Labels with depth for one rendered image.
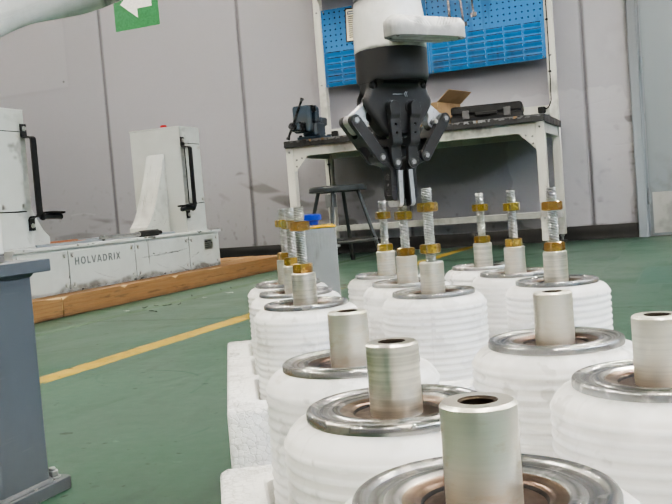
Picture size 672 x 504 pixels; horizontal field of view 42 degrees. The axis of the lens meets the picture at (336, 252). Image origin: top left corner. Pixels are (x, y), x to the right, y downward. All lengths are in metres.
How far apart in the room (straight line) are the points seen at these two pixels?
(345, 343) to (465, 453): 0.23
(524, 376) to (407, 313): 0.31
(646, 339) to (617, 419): 0.04
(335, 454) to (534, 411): 0.17
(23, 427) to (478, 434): 0.96
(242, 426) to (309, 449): 0.39
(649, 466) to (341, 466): 0.12
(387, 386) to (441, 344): 0.41
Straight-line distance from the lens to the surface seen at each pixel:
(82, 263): 3.70
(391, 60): 0.90
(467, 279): 1.03
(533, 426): 0.48
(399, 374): 0.36
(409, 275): 0.92
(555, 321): 0.51
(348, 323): 0.47
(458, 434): 0.25
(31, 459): 1.19
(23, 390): 1.17
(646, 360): 0.40
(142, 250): 4.04
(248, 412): 0.73
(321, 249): 1.17
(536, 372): 0.48
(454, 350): 0.78
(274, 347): 0.77
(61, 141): 7.44
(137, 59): 7.05
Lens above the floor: 0.34
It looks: 3 degrees down
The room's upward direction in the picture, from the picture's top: 4 degrees counter-clockwise
